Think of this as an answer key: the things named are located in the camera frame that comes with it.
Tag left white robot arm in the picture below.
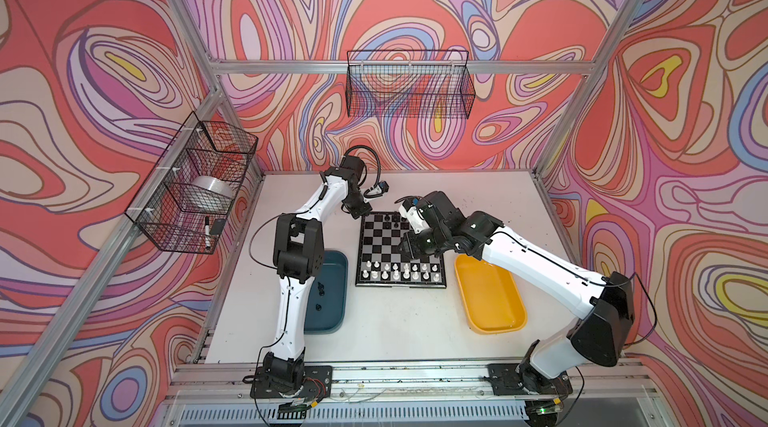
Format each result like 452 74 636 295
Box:
262 154 370 392

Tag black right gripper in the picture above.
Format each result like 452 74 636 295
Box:
395 225 451 260

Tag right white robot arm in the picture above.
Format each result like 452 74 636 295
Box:
398 191 635 394

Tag black wire basket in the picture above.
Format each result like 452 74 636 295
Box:
345 47 476 119
124 113 258 254

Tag teal plastic tray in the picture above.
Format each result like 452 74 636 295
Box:
304 250 348 335

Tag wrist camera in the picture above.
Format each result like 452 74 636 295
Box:
364 181 389 199
398 196 429 234

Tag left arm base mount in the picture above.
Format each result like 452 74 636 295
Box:
249 365 333 401

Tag silver tape roll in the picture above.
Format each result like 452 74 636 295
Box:
192 175 235 198

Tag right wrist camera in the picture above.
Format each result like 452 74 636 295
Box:
398 196 429 234

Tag black wire basket left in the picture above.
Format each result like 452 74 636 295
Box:
124 113 258 254

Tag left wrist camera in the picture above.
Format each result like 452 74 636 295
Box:
364 181 389 199

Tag black white chess board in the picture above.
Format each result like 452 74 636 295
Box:
355 211 447 289

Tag black wire basket back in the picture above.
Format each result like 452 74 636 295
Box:
345 47 476 119

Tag yellow plastic tray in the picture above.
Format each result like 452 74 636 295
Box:
454 254 527 335

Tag black pieces in teal tray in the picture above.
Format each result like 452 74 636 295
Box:
315 282 326 311

